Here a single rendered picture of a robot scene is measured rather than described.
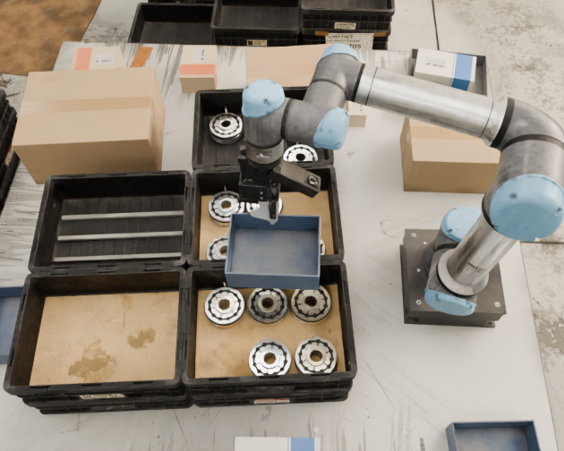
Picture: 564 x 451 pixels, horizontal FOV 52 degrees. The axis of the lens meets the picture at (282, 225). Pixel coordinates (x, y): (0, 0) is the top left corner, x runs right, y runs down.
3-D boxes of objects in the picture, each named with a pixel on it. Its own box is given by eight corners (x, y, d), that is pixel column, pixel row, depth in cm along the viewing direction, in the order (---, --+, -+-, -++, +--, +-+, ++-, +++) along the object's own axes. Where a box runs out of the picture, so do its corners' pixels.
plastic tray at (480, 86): (482, 65, 211) (487, 55, 207) (483, 106, 201) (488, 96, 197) (408, 57, 214) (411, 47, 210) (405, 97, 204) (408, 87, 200)
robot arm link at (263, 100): (279, 107, 99) (233, 97, 101) (279, 154, 107) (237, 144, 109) (294, 80, 104) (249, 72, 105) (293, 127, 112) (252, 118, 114)
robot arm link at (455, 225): (483, 234, 151) (498, 206, 140) (475, 278, 145) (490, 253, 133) (438, 222, 154) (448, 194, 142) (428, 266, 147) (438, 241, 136)
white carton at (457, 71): (469, 75, 208) (476, 56, 201) (466, 99, 202) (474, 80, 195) (414, 66, 211) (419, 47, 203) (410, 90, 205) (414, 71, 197)
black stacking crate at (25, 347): (192, 286, 155) (185, 267, 145) (187, 398, 139) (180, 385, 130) (44, 293, 154) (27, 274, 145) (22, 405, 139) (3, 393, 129)
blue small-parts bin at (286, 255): (319, 230, 134) (320, 215, 128) (318, 290, 126) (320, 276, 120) (233, 227, 135) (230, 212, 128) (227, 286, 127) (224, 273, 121)
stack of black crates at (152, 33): (224, 41, 300) (219, 4, 280) (217, 83, 285) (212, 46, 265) (148, 38, 302) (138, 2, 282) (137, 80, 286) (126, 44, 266)
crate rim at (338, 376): (345, 263, 147) (345, 259, 145) (357, 379, 132) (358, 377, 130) (187, 269, 147) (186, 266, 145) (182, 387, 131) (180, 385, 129)
